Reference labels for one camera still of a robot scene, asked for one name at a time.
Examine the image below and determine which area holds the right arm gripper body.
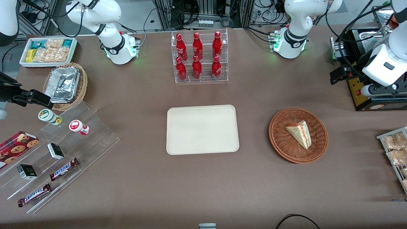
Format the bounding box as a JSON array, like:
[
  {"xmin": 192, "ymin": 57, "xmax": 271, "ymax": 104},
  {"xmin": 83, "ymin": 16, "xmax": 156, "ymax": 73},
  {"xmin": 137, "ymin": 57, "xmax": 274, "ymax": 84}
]
[{"xmin": 0, "ymin": 83, "xmax": 24, "ymax": 104}]

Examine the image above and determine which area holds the triangular sandwich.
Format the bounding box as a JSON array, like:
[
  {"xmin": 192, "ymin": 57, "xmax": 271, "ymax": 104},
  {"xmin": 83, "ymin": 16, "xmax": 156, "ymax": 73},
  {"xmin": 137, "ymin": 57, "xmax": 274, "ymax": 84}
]
[{"xmin": 285, "ymin": 121, "xmax": 312, "ymax": 150}]

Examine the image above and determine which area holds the oval tan wicker basket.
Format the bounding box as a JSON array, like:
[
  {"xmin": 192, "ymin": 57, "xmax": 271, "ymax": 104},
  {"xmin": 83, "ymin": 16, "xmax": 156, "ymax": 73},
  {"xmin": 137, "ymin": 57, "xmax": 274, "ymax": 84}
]
[{"xmin": 43, "ymin": 62, "xmax": 88, "ymax": 111}]

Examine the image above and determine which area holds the tray of packaged snacks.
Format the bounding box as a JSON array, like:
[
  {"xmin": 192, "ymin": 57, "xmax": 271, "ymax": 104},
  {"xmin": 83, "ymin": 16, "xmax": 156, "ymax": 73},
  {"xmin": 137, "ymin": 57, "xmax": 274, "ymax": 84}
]
[{"xmin": 376, "ymin": 127, "xmax": 407, "ymax": 194}]

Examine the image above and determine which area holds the round brown wicker basket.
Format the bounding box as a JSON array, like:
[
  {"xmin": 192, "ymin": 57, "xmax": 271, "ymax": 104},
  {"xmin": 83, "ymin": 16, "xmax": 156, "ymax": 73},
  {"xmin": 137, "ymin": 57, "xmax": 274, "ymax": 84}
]
[{"xmin": 269, "ymin": 107, "xmax": 328, "ymax": 164}]

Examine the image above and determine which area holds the beige plastic tray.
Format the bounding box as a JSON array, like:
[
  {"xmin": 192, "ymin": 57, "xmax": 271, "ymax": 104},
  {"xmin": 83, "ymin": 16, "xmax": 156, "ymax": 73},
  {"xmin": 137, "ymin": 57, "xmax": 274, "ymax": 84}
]
[{"xmin": 166, "ymin": 105, "xmax": 239, "ymax": 156}]

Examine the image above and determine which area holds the black hot food display case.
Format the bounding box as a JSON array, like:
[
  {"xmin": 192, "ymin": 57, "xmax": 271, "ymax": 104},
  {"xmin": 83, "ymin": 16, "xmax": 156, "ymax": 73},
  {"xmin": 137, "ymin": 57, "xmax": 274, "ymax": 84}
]
[{"xmin": 330, "ymin": 6, "xmax": 407, "ymax": 112}]

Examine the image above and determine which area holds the green lid yogurt bottle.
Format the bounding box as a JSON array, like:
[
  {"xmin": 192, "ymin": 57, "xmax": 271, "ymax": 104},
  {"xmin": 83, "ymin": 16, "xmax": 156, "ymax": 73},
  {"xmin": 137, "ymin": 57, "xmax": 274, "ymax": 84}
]
[{"xmin": 38, "ymin": 109, "xmax": 63, "ymax": 125}]

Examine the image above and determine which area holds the stack of foil containers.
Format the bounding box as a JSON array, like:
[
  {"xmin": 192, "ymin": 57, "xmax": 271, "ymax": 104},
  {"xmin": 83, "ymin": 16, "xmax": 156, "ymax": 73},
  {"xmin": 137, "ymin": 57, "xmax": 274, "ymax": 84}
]
[{"xmin": 45, "ymin": 67, "xmax": 80, "ymax": 104}]

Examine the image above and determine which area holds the white rectangular snack bin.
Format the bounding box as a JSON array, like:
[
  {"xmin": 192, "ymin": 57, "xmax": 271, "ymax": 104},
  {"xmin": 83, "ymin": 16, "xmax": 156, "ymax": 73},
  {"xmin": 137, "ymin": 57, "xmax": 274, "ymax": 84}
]
[{"xmin": 19, "ymin": 37, "xmax": 78, "ymax": 69}]

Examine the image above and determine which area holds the steel food pan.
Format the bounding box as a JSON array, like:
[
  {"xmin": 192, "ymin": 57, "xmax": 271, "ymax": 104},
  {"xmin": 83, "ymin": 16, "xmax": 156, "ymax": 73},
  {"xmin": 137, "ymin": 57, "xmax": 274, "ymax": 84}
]
[{"xmin": 361, "ymin": 29, "xmax": 393, "ymax": 53}]

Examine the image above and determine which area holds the clear bag of crackers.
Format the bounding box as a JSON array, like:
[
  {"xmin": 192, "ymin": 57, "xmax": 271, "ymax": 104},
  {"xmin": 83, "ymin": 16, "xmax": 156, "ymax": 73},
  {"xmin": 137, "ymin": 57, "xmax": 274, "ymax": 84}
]
[
  {"xmin": 45, "ymin": 39, "xmax": 64, "ymax": 49},
  {"xmin": 33, "ymin": 48, "xmax": 53, "ymax": 62},
  {"xmin": 51, "ymin": 47, "xmax": 70, "ymax": 62}
]

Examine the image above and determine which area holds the red lid yogurt bottle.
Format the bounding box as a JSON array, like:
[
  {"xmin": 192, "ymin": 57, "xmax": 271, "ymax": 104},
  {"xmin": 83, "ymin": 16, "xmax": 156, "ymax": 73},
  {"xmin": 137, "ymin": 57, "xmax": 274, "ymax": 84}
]
[{"xmin": 69, "ymin": 120, "xmax": 90, "ymax": 135}]

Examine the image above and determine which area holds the red cookie box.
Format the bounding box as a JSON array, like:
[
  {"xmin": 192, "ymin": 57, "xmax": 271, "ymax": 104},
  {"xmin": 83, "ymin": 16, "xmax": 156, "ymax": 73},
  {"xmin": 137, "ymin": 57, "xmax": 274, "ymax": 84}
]
[{"xmin": 0, "ymin": 131, "xmax": 40, "ymax": 169}]

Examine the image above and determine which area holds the small black carton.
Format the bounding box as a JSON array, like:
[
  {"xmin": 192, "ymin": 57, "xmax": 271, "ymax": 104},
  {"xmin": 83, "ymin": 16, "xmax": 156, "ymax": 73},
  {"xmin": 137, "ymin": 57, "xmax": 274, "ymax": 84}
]
[
  {"xmin": 47, "ymin": 143, "xmax": 65, "ymax": 160},
  {"xmin": 17, "ymin": 164, "xmax": 38, "ymax": 180}
]

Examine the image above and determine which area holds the clear acrylic stepped shelf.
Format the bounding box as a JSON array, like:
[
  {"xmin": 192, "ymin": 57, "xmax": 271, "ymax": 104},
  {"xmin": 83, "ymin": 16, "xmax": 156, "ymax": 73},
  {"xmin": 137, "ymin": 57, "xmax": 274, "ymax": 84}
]
[{"xmin": 0, "ymin": 101, "xmax": 121, "ymax": 214}]

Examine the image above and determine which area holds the brown snickers bar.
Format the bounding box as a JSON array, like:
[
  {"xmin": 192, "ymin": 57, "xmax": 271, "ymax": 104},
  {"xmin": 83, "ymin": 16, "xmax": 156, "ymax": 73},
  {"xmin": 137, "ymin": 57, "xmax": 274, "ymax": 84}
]
[
  {"xmin": 17, "ymin": 183, "xmax": 52, "ymax": 208},
  {"xmin": 49, "ymin": 158, "xmax": 80, "ymax": 182}
]

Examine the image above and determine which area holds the red cola bottle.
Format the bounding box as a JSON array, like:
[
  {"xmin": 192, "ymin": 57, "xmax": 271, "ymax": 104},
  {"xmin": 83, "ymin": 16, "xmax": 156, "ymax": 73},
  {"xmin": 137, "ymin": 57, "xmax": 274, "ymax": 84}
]
[
  {"xmin": 211, "ymin": 56, "xmax": 222, "ymax": 80},
  {"xmin": 212, "ymin": 31, "xmax": 223, "ymax": 59},
  {"xmin": 176, "ymin": 57, "xmax": 187, "ymax": 81},
  {"xmin": 192, "ymin": 55, "xmax": 203, "ymax": 80},
  {"xmin": 192, "ymin": 32, "xmax": 203, "ymax": 61},
  {"xmin": 176, "ymin": 33, "xmax": 188, "ymax": 61}
]

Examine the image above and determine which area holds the clear acrylic bottle rack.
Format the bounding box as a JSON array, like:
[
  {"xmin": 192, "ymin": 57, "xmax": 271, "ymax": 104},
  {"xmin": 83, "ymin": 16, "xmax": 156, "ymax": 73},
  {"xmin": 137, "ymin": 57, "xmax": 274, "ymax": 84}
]
[{"xmin": 171, "ymin": 29, "xmax": 229, "ymax": 84}]

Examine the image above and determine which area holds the black cable loop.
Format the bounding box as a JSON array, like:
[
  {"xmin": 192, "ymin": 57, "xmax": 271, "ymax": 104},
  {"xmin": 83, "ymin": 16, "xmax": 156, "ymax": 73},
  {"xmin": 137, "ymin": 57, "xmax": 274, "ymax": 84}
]
[{"xmin": 275, "ymin": 214, "xmax": 321, "ymax": 229}]

